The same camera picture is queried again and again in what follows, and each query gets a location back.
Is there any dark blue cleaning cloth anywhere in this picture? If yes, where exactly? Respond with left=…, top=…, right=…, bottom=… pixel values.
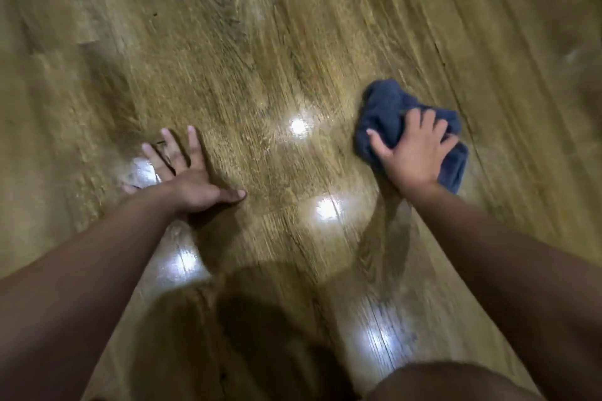
left=353, top=79, right=470, bottom=195

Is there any person's bare knee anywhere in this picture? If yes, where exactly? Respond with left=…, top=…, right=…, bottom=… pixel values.
left=365, top=360, right=544, bottom=401

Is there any person's left hand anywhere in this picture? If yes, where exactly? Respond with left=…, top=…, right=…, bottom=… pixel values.
left=122, top=126, right=248, bottom=216

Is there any person's right hand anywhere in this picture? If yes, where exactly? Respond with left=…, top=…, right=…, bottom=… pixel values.
left=366, top=108, right=460, bottom=200

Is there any person's right forearm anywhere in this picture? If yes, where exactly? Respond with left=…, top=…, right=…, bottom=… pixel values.
left=404, top=181, right=602, bottom=401

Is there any person's left forearm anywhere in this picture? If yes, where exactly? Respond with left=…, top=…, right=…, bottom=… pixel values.
left=0, top=184, right=185, bottom=401

